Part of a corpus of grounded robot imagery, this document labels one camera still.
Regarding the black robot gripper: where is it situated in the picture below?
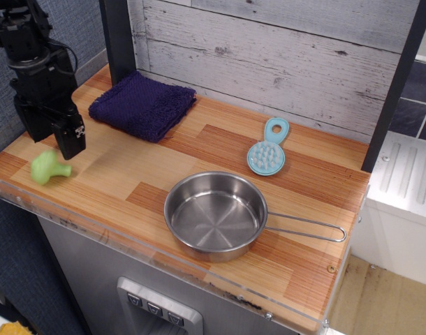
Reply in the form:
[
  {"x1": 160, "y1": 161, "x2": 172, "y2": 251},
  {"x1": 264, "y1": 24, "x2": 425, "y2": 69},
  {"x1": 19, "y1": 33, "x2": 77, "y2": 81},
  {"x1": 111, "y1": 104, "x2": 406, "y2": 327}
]
[{"x1": 8, "y1": 52, "x2": 86, "y2": 161}]

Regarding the green toy cauliflower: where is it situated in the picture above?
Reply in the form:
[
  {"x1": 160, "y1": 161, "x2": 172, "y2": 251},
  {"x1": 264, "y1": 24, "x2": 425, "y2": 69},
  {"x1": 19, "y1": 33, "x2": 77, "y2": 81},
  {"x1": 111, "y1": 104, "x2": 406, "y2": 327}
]
[{"x1": 31, "y1": 150, "x2": 72, "y2": 185}]

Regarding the stainless steel pan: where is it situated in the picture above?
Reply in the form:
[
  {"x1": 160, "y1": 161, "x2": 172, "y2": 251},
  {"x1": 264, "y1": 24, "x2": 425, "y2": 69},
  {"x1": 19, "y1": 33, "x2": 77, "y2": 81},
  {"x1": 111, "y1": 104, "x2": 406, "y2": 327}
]
[{"x1": 163, "y1": 171, "x2": 348, "y2": 262}]

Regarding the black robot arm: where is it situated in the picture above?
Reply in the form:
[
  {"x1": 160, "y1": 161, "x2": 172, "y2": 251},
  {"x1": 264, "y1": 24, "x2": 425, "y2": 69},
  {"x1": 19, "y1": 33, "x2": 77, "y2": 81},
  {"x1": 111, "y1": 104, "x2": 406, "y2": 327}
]
[{"x1": 0, "y1": 1, "x2": 86, "y2": 160}]

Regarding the clear acrylic table edge guard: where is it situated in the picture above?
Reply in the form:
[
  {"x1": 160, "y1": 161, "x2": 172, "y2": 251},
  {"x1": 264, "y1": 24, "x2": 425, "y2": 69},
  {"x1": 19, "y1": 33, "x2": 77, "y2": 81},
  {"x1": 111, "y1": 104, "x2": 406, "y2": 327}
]
[{"x1": 0, "y1": 179, "x2": 329, "y2": 334}]

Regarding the purple folded towel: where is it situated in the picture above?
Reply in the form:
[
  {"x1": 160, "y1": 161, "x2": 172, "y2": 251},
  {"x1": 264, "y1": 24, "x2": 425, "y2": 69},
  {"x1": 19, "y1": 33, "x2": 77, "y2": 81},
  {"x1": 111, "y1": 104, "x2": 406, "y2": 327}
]
[{"x1": 89, "y1": 71, "x2": 196, "y2": 143}]

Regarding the silver cabinet with button panel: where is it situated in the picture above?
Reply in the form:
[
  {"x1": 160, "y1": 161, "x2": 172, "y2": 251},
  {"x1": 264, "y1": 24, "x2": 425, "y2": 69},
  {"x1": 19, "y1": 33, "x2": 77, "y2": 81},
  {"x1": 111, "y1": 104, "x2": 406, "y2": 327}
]
[{"x1": 39, "y1": 218, "x2": 326, "y2": 334}]

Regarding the yellow object in corner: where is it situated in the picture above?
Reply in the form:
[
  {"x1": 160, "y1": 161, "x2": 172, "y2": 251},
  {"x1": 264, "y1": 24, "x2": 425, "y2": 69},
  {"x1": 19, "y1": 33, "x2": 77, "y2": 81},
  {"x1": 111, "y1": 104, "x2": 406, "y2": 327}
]
[{"x1": 0, "y1": 322, "x2": 33, "y2": 335}]

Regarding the light blue scalp brush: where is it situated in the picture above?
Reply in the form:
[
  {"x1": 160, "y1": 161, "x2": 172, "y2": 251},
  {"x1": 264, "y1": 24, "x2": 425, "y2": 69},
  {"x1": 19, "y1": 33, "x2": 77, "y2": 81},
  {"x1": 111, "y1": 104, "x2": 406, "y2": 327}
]
[{"x1": 247, "y1": 117, "x2": 290, "y2": 176}]

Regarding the white ribbed box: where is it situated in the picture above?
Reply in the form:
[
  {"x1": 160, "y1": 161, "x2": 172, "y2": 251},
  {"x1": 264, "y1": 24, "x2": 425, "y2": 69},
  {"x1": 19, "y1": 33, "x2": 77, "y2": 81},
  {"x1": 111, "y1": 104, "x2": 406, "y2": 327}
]
[{"x1": 351, "y1": 132, "x2": 426, "y2": 285}]

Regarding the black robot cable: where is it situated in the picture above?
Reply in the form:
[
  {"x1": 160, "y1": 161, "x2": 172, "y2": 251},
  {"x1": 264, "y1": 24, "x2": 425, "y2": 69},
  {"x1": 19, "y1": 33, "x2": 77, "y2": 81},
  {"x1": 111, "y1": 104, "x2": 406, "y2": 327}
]
[{"x1": 47, "y1": 38, "x2": 79, "y2": 76}]

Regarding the black left frame post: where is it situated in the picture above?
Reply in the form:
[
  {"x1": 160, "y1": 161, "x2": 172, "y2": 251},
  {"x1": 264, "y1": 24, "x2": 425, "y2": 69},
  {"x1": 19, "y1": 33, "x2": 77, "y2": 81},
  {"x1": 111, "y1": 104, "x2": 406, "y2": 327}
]
[{"x1": 99, "y1": 0, "x2": 136, "y2": 85}]

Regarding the black frame post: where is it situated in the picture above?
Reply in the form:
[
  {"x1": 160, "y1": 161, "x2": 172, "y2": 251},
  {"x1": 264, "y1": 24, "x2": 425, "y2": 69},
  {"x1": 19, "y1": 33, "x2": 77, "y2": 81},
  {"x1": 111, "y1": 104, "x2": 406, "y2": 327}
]
[
  {"x1": 361, "y1": 0, "x2": 426, "y2": 172},
  {"x1": 99, "y1": 0, "x2": 136, "y2": 85}
]

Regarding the black right frame post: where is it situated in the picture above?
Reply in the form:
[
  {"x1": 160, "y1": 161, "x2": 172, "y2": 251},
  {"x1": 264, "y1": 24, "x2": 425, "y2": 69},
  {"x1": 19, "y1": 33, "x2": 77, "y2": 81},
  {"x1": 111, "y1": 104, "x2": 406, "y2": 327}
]
[{"x1": 361, "y1": 0, "x2": 426, "y2": 172}]

